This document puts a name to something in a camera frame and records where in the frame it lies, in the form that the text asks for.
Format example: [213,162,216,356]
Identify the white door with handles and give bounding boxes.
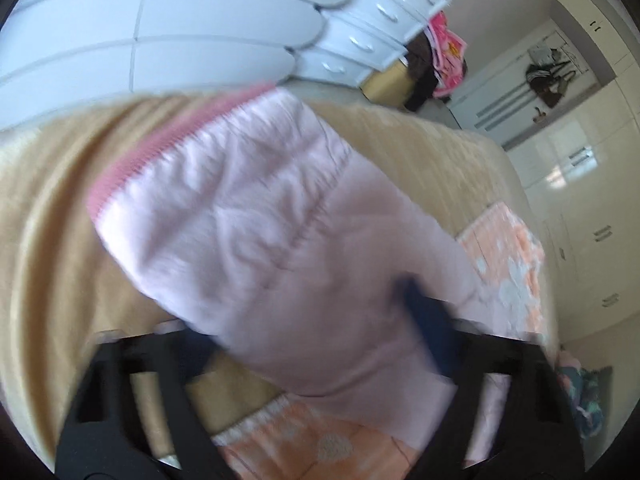
[449,30,617,152]

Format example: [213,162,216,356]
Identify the glossy white wardrobe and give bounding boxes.
[500,0,640,347]

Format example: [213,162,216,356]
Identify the white chest of drawers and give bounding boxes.
[295,0,458,88]

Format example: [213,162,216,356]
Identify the pink printed cloth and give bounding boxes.
[425,12,469,101]

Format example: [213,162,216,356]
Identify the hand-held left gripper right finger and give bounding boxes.
[395,275,587,480]

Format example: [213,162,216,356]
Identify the white petal-shaped headboard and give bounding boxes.
[0,0,362,132]

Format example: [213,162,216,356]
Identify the teal and pink quilt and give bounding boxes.
[555,350,614,442]

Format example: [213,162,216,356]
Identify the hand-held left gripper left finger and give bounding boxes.
[54,329,237,480]

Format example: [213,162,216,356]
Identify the dark clothes pile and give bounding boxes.
[402,35,451,112]

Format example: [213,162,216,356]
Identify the yellow box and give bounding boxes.
[360,60,416,107]

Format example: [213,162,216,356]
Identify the orange patterned blanket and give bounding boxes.
[210,200,548,480]

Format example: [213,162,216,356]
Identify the bed with beige sheet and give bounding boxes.
[0,85,562,480]

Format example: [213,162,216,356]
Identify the hanging dark bags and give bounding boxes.
[525,45,577,109]

